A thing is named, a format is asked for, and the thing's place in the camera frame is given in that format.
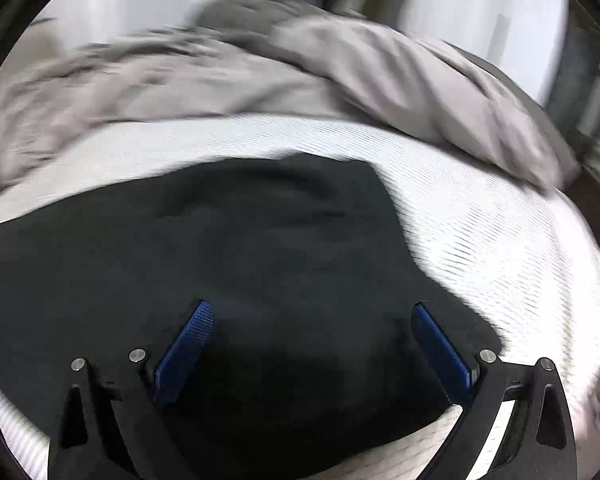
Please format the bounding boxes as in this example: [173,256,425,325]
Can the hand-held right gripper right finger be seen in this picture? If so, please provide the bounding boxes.
[413,303,578,480]

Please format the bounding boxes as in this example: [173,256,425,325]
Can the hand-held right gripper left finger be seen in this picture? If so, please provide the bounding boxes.
[47,300,214,480]

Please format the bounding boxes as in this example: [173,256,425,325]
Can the black pants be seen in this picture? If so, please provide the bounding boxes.
[0,154,503,480]

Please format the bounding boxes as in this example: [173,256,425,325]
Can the bed with honeycomb patterned sheet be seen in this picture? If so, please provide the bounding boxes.
[0,112,600,480]

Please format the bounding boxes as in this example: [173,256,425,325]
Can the grey duvet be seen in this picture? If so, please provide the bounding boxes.
[0,0,581,201]

